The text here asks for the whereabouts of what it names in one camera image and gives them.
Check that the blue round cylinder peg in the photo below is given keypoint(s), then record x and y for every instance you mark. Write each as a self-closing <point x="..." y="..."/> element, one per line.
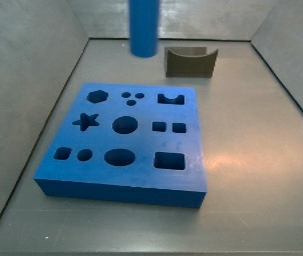
<point x="144" y="16"/>

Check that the blue shape sorting block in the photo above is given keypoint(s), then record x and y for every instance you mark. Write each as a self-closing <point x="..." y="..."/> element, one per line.
<point x="128" y="147"/>

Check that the dark grey curved holder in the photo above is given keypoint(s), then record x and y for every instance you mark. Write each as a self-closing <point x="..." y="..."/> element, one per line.
<point x="190" y="62"/>

